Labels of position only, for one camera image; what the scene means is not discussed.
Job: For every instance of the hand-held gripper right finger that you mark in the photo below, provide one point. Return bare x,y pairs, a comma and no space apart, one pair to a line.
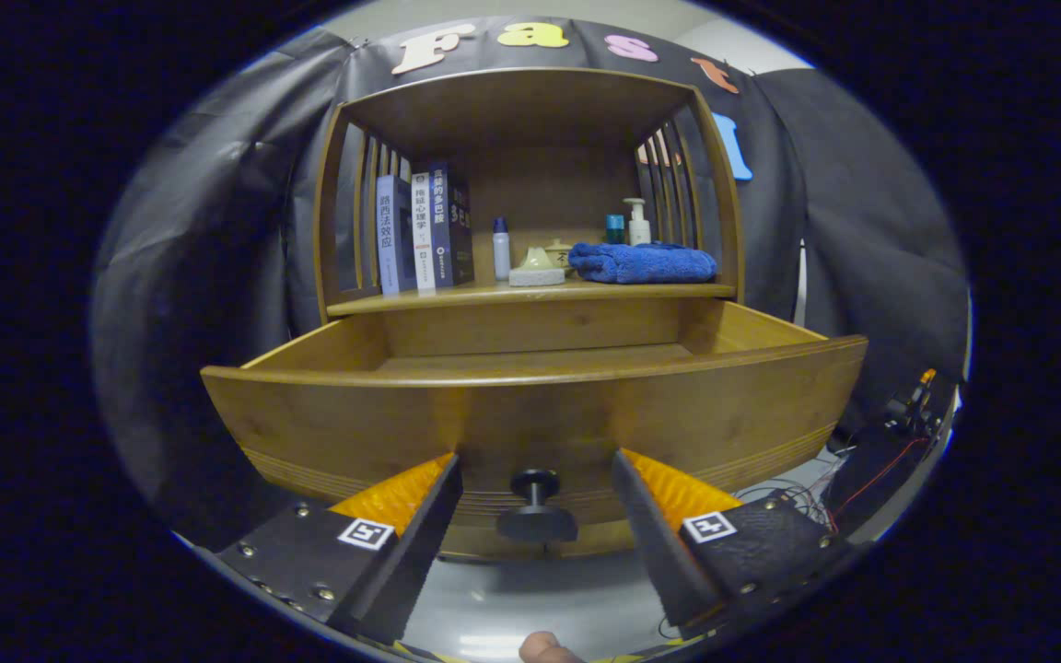
655,543

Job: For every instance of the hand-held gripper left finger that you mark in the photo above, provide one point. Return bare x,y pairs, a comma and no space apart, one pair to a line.
411,552

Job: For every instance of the wooden drawer with black knob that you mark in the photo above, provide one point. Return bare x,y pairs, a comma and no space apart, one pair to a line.
355,424

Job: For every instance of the cream scrub brush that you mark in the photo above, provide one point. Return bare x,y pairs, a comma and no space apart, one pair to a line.
537,273

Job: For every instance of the wooden countertop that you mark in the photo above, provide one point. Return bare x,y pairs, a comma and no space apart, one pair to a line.
475,291

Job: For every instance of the wooden cabinet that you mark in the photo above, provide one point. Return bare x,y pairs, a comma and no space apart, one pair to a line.
512,110

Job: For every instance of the black equipment with orange clip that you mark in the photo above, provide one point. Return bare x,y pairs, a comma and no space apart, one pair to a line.
880,470

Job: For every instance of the blue folded towel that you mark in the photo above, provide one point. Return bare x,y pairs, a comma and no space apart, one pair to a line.
646,262

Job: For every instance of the beige lidded teacup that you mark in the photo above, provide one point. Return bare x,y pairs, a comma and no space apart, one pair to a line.
560,250

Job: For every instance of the small white bottle blue cap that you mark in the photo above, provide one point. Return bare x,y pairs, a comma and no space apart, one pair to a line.
501,253

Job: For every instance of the light blue book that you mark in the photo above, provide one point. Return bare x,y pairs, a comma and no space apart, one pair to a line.
388,239

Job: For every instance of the white pump bottle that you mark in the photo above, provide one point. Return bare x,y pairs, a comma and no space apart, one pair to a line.
638,228

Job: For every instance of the teal bottle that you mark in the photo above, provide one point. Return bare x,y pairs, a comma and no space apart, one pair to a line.
615,230

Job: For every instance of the white book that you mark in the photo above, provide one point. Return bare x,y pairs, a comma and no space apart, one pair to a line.
422,235

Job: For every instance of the dark blue book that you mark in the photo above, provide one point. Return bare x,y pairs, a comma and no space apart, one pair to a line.
452,230

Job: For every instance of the black backdrop cloth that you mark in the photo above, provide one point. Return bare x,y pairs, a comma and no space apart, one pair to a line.
208,276

